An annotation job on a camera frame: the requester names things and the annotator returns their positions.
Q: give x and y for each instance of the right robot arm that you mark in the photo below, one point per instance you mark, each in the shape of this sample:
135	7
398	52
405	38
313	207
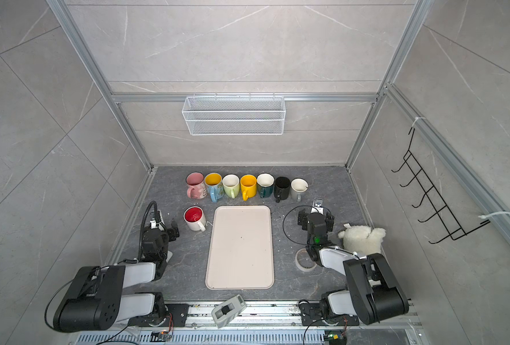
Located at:
372	293

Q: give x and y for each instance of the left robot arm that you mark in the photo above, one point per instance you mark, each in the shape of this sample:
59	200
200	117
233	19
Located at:
94	298

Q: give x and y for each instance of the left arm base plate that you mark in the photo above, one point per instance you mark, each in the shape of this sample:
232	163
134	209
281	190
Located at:
179	315

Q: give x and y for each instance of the light green mug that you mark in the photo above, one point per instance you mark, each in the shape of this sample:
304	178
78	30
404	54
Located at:
231	186

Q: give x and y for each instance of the grey camera box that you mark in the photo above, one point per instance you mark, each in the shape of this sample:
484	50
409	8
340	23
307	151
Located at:
227	311

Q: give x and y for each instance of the dark green mug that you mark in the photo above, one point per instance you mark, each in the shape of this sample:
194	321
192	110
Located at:
265	185

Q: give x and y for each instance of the white teddy bear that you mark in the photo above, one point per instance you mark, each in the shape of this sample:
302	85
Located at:
363	240

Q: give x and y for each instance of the black wire hook rack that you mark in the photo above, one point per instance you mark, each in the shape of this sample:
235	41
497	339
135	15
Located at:
432	197

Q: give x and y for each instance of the beige plastic tray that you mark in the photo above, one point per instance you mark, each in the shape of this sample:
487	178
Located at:
241	249

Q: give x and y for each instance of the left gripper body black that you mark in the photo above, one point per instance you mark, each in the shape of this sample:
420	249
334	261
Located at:
170	236

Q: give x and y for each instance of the white wire mesh basket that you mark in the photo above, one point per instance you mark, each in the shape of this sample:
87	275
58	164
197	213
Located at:
234	115

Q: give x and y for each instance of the white mug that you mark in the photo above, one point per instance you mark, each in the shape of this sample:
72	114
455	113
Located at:
195	218

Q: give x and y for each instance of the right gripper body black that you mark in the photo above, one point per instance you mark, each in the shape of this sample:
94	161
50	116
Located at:
305	218

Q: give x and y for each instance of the pink patterned mug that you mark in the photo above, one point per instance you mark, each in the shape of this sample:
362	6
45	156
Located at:
196	187

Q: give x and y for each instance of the yellow mug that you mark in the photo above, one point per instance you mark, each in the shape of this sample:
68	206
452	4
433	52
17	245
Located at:
248	187

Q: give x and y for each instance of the tape roll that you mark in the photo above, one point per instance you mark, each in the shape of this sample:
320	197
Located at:
303	261

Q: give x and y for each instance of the grey mug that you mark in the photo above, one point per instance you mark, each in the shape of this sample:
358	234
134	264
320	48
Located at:
298	188

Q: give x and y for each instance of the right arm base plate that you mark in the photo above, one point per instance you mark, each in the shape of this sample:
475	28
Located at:
311	314

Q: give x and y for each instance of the blue butterfly mug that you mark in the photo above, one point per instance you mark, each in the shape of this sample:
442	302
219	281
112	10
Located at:
214	185

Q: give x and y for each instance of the black mug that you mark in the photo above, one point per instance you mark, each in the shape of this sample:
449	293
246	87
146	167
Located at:
282	188

